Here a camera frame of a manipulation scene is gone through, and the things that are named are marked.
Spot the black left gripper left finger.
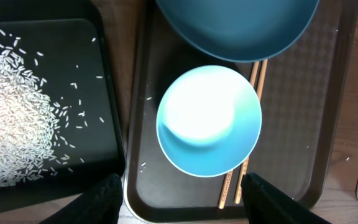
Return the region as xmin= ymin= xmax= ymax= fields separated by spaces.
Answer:
xmin=41 ymin=174 xmax=123 ymax=224

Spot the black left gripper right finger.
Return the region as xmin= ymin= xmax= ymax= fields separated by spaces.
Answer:
xmin=241 ymin=172 xmax=329 ymax=224

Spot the light blue bowl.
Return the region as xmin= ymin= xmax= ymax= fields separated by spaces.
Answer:
xmin=155 ymin=65 xmax=262 ymax=177

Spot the white rice pile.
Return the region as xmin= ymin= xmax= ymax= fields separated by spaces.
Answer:
xmin=0 ymin=45 xmax=69 ymax=188

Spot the wooden chopstick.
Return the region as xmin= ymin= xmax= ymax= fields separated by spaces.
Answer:
xmin=218 ymin=62 xmax=259 ymax=209
xmin=234 ymin=59 xmax=268 ymax=204

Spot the dark blue plate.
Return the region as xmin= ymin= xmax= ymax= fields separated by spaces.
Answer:
xmin=157 ymin=0 xmax=319 ymax=62

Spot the black waste tray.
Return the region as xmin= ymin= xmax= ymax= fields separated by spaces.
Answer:
xmin=0 ymin=1 xmax=125 ymax=213

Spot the brown serving tray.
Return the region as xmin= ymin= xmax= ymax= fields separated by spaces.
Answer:
xmin=124 ymin=1 xmax=358 ymax=223

